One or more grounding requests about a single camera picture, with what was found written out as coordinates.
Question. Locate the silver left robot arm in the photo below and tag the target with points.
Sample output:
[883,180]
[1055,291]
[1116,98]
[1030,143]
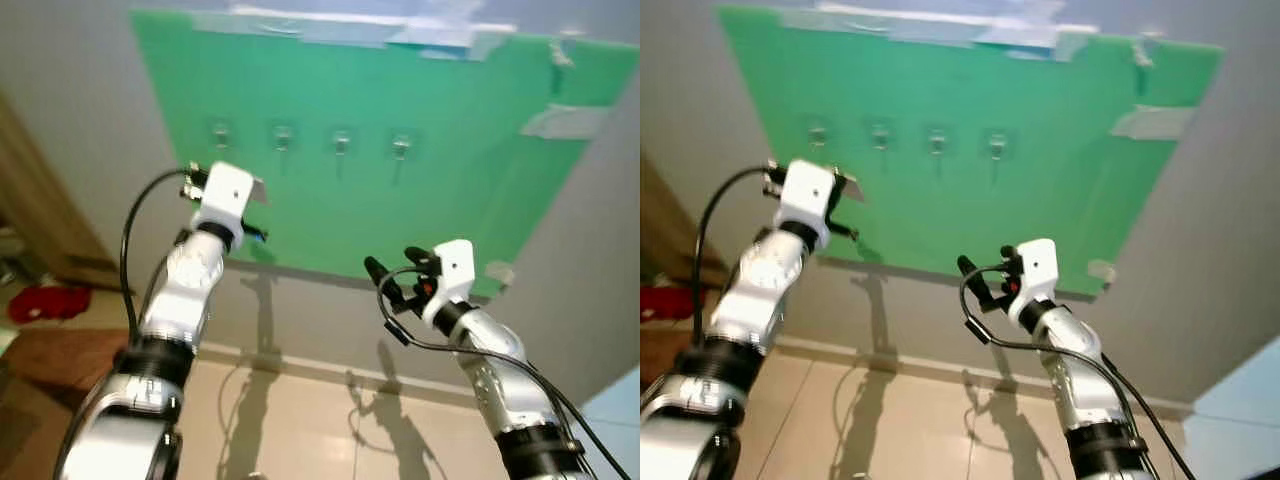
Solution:
[760,290]
[185,290]

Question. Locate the small white tape piece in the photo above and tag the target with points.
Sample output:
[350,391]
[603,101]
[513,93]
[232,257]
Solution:
[562,54]
[499,273]
[1143,50]
[1102,272]

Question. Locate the wooden door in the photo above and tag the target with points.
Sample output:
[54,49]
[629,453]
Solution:
[655,210]
[40,200]

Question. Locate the red cloth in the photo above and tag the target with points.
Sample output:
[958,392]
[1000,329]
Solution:
[50,303]
[662,300]

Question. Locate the wide grey tape patch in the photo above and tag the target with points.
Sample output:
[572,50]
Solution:
[565,120]
[1155,122]

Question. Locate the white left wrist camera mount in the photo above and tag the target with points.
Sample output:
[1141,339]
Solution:
[225,192]
[808,190]

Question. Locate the green wall board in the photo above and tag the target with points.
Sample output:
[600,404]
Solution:
[1000,190]
[420,200]

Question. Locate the clear wall hook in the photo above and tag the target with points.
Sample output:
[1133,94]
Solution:
[283,137]
[996,145]
[402,146]
[879,136]
[342,141]
[937,140]
[221,135]
[817,134]

